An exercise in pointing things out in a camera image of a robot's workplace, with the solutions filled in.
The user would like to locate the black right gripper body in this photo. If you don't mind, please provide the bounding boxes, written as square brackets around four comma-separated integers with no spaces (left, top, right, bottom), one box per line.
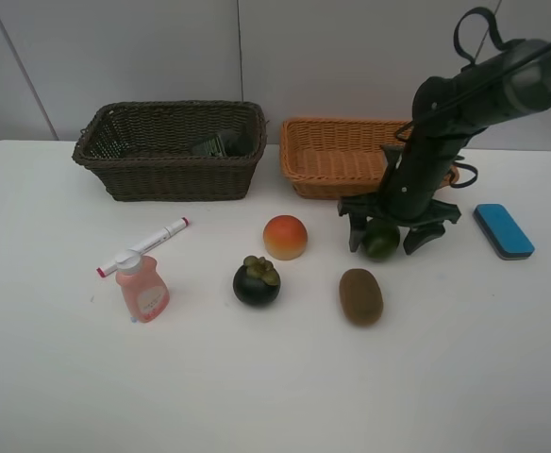
[338,132,460,227]

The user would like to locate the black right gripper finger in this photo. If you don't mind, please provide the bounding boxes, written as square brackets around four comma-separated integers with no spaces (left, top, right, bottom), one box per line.
[348,214,371,253]
[403,223,445,256]

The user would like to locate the green lime fruit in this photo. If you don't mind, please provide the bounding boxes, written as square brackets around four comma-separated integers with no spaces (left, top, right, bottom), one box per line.
[361,218,401,261]

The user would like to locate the brown kiwi fruit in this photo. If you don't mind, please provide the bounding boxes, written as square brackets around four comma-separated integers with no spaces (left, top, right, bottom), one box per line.
[339,268,384,327]

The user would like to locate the orange peach fruit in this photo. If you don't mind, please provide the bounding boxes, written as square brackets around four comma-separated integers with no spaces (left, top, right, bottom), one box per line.
[263,215,309,260]

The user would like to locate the blue whiteboard eraser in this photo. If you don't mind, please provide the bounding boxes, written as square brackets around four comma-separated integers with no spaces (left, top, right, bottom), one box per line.
[473,204,535,260]

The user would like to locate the dark purple mangosteen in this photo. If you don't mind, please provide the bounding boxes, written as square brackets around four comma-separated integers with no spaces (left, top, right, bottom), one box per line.
[232,256,281,308]

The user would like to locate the dark grey ink bottle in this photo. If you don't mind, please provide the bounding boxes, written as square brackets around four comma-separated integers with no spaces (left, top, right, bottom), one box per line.
[191,129,253,158]

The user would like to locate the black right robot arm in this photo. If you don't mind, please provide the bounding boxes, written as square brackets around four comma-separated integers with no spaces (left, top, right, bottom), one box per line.
[338,39,551,255]

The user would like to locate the orange wicker basket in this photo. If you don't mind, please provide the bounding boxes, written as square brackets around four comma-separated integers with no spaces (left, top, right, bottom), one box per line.
[278,117,460,201]

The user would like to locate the pink soap bottle white cap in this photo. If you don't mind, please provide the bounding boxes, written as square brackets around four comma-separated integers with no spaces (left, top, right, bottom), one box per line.
[115,249,170,323]

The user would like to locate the dark brown wicker basket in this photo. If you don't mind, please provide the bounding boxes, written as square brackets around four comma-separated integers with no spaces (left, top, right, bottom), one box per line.
[73,100,267,202]

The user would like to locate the white marker pen red caps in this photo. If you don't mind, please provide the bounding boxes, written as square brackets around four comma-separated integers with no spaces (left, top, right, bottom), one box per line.
[96,217,190,278]

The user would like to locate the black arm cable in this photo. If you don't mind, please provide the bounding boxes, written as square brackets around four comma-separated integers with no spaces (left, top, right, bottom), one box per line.
[453,6,525,65]

